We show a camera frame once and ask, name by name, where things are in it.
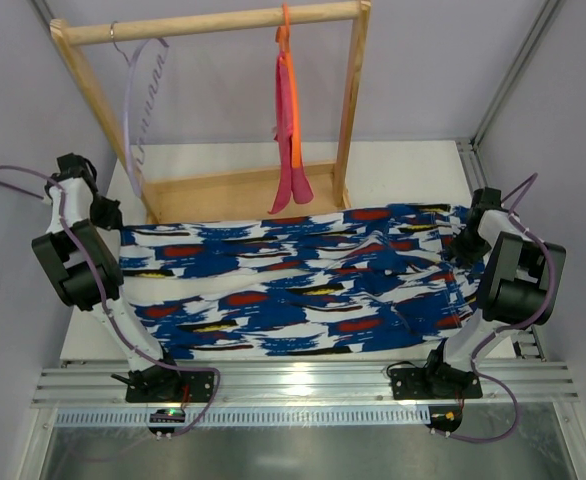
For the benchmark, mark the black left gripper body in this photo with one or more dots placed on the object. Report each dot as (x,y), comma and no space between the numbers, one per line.
(106,214)

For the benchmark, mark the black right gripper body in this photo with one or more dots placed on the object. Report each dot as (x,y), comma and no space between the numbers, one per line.
(462,245)

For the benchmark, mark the blue white red patterned trousers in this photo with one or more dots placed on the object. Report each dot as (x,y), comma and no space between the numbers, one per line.
(352,282)

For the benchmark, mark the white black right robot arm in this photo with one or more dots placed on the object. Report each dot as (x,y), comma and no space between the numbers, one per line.
(517,289)

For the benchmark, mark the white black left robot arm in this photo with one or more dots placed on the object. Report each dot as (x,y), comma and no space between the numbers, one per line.
(85,274)

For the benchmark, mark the lilac plastic hanger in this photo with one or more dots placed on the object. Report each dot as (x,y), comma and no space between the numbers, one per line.
(146,65)

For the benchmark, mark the pink cloth on hanger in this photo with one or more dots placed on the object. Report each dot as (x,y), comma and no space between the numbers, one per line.
(293,182)

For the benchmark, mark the orange plastic hanger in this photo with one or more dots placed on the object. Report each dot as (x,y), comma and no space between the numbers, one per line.
(288,129)

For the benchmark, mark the wooden clothes rack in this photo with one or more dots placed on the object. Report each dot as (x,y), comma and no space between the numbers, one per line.
(211,153)

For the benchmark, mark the aluminium frame rail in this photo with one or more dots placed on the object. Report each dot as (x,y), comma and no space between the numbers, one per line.
(541,127)

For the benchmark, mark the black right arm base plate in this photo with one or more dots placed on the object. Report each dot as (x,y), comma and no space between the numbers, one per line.
(419,383)

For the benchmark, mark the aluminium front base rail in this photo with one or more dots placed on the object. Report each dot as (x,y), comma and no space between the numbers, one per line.
(285,383)

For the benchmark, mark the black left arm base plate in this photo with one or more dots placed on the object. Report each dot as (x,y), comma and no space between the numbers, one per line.
(195,385)

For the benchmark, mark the slotted grey cable duct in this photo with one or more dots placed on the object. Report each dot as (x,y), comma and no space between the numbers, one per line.
(263,416)

